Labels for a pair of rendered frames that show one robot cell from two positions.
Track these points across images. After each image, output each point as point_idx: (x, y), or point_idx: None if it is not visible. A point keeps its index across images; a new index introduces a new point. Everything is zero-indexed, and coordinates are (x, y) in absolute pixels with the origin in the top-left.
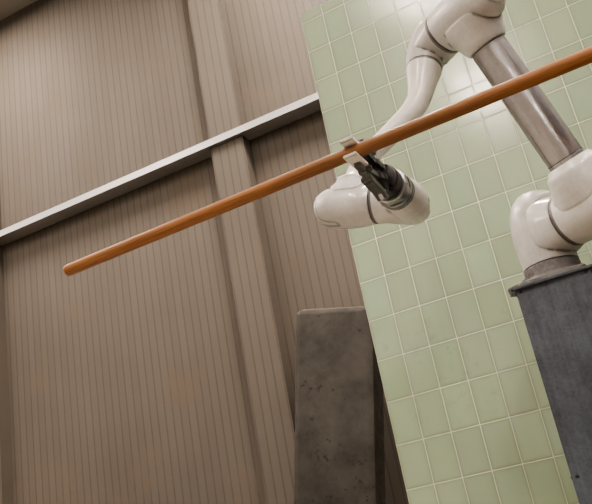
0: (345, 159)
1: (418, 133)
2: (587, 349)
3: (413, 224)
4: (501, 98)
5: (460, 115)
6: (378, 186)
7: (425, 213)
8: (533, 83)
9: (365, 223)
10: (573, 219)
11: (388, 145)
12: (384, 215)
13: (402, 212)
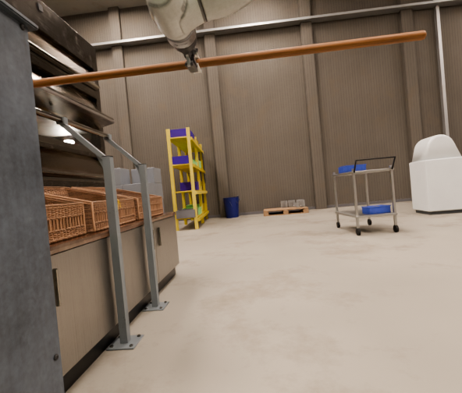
0: (200, 72)
1: (157, 72)
2: None
3: (170, 19)
4: (111, 78)
5: (133, 75)
6: (189, 69)
7: (155, 21)
8: (94, 80)
9: (215, 18)
10: None
11: (175, 69)
12: (194, 28)
13: (178, 37)
